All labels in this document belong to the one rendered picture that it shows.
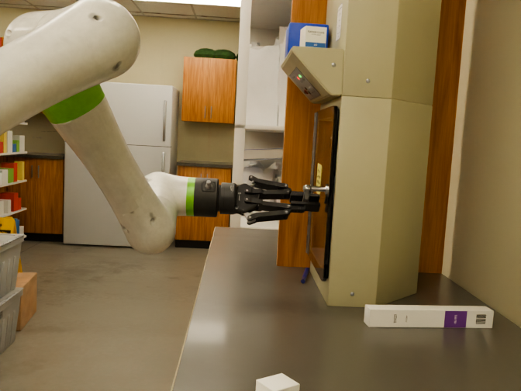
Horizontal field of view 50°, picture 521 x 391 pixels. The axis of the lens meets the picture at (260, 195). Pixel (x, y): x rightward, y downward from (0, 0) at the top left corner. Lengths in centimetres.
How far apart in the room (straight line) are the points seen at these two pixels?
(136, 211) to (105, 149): 15
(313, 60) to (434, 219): 68
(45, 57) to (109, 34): 11
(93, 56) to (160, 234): 46
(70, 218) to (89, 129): 539
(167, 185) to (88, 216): 512
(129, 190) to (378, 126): 55
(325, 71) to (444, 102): 55
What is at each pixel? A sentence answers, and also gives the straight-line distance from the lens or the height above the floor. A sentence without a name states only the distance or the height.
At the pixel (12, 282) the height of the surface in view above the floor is 39.
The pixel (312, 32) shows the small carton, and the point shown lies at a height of 155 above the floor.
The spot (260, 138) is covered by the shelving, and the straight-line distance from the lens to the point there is 346.
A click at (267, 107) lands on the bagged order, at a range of 262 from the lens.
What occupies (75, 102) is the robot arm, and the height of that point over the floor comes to 136.
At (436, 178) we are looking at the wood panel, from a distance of 169.
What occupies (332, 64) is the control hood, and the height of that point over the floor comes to 148.
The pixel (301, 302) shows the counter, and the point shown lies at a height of 94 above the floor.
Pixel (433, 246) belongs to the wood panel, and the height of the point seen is 102.
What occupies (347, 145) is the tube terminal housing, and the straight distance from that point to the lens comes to 124.
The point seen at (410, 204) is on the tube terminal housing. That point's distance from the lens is 138.
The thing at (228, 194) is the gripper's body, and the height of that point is 118.
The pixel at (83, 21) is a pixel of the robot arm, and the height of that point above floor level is 146.
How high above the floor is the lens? 131
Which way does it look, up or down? 6 degrees down
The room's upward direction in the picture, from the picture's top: 3 degrees clockwise
